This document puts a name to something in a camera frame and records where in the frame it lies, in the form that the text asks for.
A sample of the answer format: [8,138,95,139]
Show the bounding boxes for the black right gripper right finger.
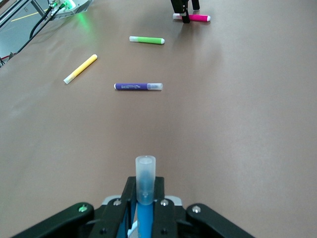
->
[152,177,256,238]

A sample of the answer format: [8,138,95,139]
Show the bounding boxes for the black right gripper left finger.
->
[11,176,137,238]

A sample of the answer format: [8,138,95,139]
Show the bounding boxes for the pink marker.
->
[172,13,211,23]

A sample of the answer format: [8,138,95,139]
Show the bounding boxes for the blue marker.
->
[135,155,157,238]

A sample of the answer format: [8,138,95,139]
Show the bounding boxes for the green marker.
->
[129,36,165,45]

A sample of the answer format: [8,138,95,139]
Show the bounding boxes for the purple marker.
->
[113,82,163,92]

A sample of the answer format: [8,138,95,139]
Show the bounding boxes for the yellow marker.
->
[63,54,98,84]

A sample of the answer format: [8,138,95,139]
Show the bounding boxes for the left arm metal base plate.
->
[48,0,95,18]

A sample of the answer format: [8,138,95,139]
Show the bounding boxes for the long black table cable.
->
[29,4,54,40]

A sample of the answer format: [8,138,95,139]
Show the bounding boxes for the aluminium frame rail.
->
[0,0,33,28]

